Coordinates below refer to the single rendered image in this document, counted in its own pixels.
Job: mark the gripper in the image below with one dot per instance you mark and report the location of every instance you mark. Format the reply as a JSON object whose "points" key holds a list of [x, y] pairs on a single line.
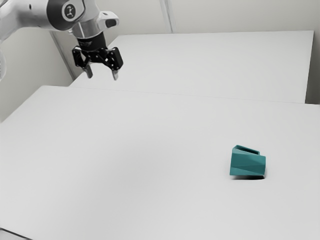
{"points": [[93, 44]]}

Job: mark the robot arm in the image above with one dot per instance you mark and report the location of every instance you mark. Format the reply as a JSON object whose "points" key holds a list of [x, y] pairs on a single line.
{"points": [[37, 15]]}

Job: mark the teal faceted mug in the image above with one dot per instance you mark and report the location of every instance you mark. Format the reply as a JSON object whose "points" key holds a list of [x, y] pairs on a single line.
{"points": [[246, 165]]}

